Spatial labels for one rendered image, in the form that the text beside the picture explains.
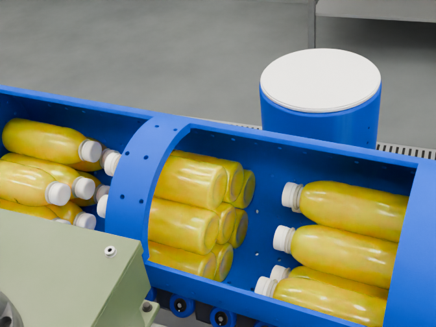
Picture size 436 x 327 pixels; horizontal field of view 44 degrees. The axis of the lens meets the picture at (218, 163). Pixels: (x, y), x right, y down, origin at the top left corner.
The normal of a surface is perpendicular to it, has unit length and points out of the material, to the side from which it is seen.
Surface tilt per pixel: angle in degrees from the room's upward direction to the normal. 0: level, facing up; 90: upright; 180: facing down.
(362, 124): 90
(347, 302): 4
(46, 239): 5
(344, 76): 0
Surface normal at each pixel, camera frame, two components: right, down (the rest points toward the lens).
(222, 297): -0.41, 0.67
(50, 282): -0.14, -0.72
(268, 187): -0.43, 0.30
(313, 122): -0.21, 0.64
